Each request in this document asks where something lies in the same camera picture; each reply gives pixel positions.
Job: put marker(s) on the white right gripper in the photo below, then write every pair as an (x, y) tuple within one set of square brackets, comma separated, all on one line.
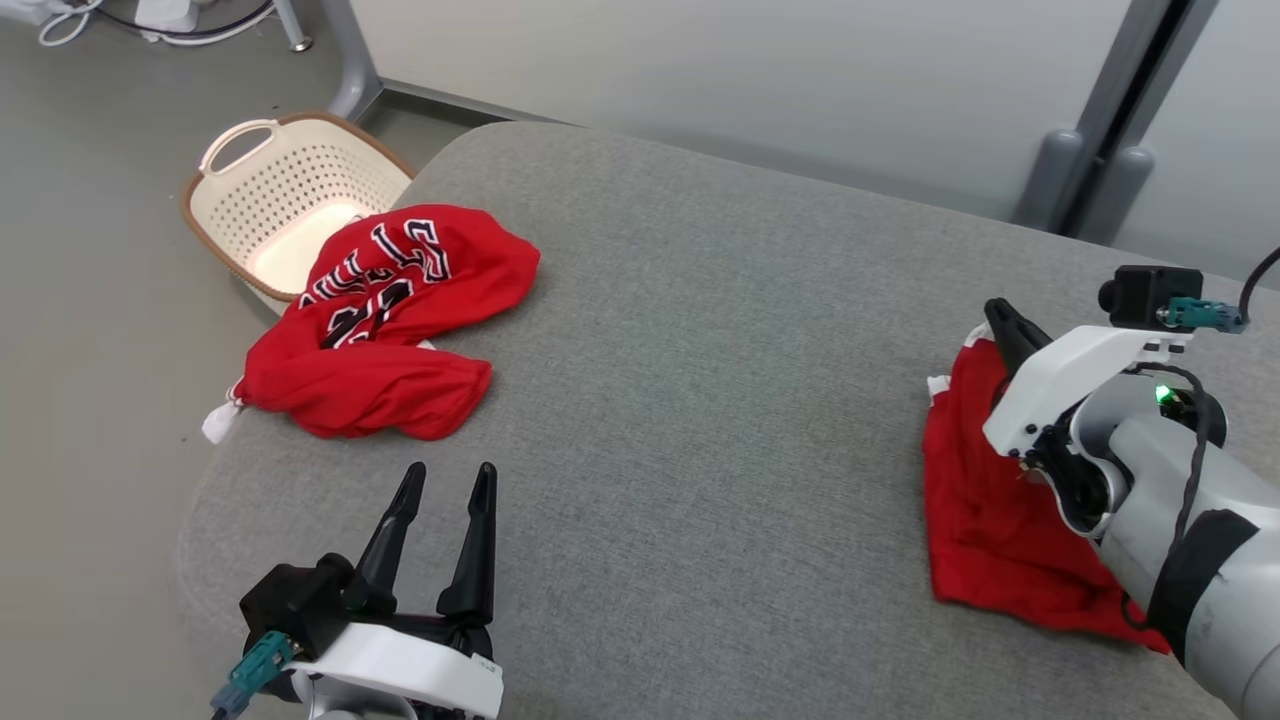
[(1070, 375)]

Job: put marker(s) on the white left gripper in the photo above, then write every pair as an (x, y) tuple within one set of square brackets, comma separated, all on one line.
[(400, 660)]

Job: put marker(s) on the red jersey white sleeves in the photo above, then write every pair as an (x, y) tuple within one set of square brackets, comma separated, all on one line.
[(390, 385)]

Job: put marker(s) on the red shorts white trim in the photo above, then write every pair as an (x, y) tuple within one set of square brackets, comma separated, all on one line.
[(985, 530)]

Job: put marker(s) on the cream perforated laundry basket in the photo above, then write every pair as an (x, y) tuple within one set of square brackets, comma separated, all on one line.
[(290, 190)]

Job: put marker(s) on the thick grey metal leg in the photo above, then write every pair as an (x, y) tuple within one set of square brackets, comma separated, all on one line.
[(350, 60)]

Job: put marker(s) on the thin grey metal leg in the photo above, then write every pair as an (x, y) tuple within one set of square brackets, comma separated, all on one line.
[(292, 25)]

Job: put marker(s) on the white power adapter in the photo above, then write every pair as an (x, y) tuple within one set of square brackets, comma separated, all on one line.
[(165, 15)]

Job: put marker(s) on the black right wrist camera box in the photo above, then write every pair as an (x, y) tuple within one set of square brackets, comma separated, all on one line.
[(1145, 292)]

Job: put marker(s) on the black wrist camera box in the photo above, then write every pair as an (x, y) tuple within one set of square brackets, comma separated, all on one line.
[(1145, 292), (290, 600)]

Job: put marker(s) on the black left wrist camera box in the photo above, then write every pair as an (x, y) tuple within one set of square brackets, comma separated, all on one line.
[(290, 600)]

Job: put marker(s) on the grey partition post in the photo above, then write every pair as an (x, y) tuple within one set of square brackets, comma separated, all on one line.
[(1110, 130)]

